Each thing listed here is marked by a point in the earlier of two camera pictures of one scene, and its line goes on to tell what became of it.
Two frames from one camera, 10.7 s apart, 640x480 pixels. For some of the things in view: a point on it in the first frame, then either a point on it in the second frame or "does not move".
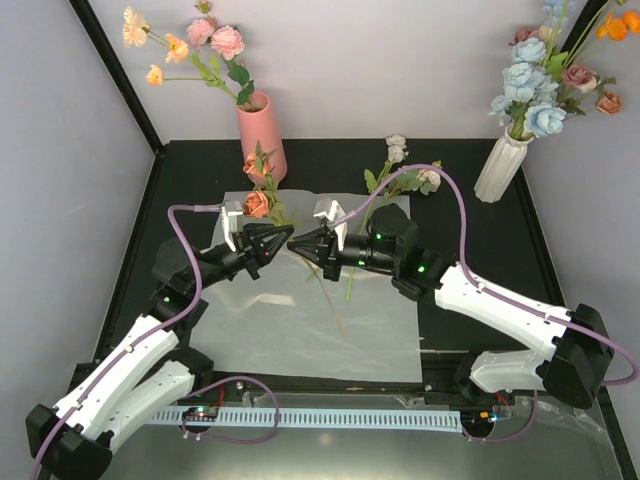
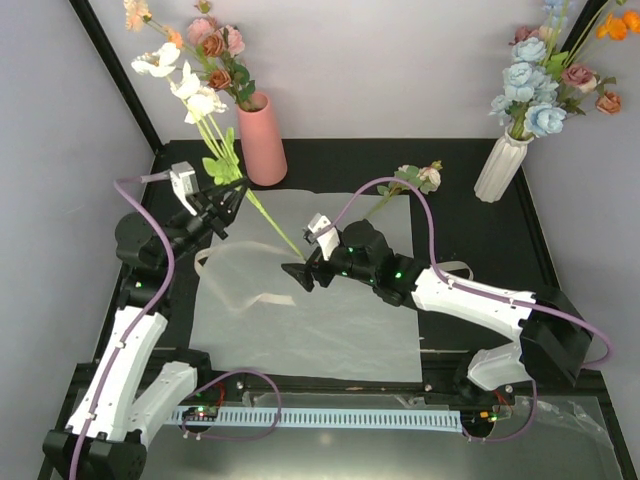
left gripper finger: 268,249 -> 228,206
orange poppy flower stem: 137,32 -> 136,12
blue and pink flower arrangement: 545,84 does not move
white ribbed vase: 501,168 does not move
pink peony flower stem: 225,40 does not move
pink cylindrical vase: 258,126 does not move
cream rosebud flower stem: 425,180 does not move
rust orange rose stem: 266,202 -> 234,76
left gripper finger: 314,241 -> 302,273
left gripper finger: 253,231 -> 213,194
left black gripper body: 245,251 -> 208,217
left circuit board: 200,414 does not move
